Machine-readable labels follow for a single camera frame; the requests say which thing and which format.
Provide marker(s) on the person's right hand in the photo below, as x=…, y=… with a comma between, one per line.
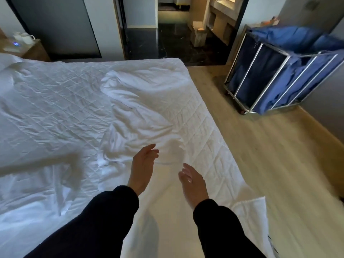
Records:
x=193, y=188

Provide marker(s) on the person's left hand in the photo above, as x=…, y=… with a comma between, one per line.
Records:
x=142, y=169

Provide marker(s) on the white duvet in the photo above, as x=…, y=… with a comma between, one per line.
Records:
x=139, y=104

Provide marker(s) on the chrome metal cart frame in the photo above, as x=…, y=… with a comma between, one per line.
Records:
x=271, y=81

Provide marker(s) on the navy blue fabric laundry bag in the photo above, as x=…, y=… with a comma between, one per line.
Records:
x=258, y=67

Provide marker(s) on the person's right forearm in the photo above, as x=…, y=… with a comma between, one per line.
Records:
x=223, y=233

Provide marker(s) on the person's left forearm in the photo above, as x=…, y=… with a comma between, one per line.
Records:
x=94, y=228

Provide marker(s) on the quilted white mattress pad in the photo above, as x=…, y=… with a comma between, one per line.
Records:
x=67, y=99

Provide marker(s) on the open cardboard box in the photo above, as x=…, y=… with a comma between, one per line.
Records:
x=198, y=34

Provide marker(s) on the small wooden side table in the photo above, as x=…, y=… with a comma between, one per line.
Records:
x=240, y=42

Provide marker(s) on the wooden bedside shelf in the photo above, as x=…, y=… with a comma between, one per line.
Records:
x=35, y=51

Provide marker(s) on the dark glass door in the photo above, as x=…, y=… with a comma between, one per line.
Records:
x=61, y=24

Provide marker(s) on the white mug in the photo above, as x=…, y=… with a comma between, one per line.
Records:
x=27, y=38
x=16, y=37

